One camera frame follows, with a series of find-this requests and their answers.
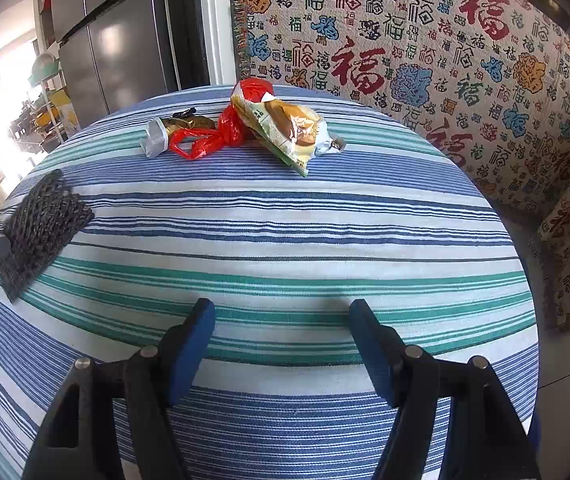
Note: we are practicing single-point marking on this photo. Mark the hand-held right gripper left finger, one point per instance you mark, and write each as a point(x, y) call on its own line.
point(192, 350)

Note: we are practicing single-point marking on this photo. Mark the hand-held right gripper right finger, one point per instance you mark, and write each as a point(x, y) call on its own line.
point(372, 355)

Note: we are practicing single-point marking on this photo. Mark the blue green striped tablecloth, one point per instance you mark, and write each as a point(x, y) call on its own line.
point(285, 240)

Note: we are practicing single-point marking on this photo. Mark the cluttered storage shelf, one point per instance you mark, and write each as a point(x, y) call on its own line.
point(47, 110)

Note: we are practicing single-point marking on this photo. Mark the gold silver wrapper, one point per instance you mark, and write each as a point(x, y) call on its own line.
point(157, 135)

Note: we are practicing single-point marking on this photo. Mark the red plastic bag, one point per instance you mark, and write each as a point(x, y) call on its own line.
point(230, 127)

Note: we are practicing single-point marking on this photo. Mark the small black scrap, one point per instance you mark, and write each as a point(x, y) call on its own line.
point(184, 113)

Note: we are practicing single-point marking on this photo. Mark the grey refrigerator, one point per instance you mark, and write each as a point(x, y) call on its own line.
point(115, 45)

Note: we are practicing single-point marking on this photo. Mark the yellow green snack bag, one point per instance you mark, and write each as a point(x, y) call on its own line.
point(285, 125)

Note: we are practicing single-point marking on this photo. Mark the printed sofa blanket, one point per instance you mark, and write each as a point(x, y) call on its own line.
point(415, 35)

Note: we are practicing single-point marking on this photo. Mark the white door frame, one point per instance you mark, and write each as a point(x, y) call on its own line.
point(220, 20)

